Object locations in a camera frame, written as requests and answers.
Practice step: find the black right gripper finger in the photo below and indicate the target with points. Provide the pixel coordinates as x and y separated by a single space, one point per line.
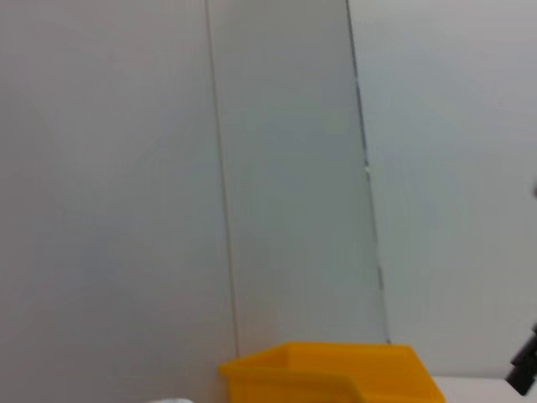
526 365

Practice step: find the yellow plastic bin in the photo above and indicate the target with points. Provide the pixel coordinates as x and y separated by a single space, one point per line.
319 378

